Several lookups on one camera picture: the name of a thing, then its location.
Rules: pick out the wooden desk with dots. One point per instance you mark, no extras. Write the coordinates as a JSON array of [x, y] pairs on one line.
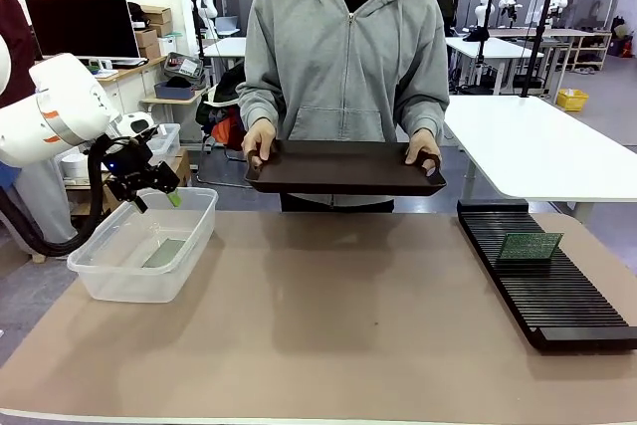
[[129, 71]]

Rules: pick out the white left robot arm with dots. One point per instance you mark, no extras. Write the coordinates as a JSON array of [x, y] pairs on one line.
[[55, 111]]

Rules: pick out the person's right hand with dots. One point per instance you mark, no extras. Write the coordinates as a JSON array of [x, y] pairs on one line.
[[261, 139]]

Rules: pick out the clear plastic storage box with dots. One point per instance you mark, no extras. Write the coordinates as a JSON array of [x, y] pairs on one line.
[[129, 288]]

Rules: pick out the brown plastic serving tray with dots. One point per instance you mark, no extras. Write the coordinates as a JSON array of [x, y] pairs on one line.
[[343, 171]]

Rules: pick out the yellow plastic bin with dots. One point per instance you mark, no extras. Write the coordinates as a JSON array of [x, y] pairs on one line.
[[572, 100]]

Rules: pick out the grey patterned case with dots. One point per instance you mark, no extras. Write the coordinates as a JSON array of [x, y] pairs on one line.
[[181, 65]]

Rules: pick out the person's left forearm grey sleeve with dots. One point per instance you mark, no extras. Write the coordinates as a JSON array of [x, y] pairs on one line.
[[423, 111]]

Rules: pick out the open grey laptop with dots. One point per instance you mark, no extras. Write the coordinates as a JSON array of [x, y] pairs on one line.
[[228, 26]]

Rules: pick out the white round container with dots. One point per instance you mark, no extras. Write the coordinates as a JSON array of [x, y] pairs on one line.
[[74, 166]]

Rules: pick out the black slotted PCB rack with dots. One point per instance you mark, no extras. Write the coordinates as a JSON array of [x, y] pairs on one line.
[[547, 295]]

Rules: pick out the red navy clothes pile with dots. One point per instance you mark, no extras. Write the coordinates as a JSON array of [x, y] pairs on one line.
[[224, 96]]

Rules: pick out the wooden shelf unit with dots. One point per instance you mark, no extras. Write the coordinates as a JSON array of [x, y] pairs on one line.
[[547, 33]]

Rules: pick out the white plastic container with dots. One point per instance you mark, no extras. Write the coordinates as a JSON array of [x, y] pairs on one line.
[[167, 46]]

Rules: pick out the black stand pole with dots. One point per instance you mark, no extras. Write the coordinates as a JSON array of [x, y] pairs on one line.
[[539, 42]]

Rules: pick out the clear lidded storage bin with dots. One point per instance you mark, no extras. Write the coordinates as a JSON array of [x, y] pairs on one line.
[[166, 141]]

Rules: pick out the person's grey hoodie torso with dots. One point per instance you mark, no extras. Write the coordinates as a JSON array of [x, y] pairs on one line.
[[343, 71]]

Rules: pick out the blue grey plastic bin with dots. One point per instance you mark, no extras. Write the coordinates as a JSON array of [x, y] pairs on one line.
[[174, 91]]

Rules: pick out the black computer monitor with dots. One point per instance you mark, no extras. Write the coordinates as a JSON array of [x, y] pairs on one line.
[[82, 27]]

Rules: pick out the white background table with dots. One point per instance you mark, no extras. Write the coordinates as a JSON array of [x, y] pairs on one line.
[[492, 49]]

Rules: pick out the bystander in maroon top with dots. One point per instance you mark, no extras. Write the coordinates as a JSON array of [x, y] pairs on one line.
[[15, 37]]

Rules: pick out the white round edged table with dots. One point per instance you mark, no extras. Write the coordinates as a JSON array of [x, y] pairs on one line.
[[229, 47]]

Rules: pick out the person's left hand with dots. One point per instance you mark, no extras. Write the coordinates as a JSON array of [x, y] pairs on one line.
[[425, 146]]

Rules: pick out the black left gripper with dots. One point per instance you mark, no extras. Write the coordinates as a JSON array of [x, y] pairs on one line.
[[134, 180]]

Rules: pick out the stacked brown cardboard box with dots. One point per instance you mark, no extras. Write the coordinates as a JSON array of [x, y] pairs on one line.
[[156, 14], [146, 37], [150, 51]]

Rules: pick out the person's right forearm grey sleeve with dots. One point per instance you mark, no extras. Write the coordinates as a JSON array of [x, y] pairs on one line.
[[256, 106]]

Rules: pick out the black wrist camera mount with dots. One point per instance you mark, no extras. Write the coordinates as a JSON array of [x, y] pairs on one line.
[[124, 151]]

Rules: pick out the green perforated PCB board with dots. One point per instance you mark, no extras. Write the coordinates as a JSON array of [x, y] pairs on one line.
[[164, 253], [530, 246]]

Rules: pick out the large white desk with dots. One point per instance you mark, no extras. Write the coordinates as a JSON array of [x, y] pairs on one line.
[[537, 146]]

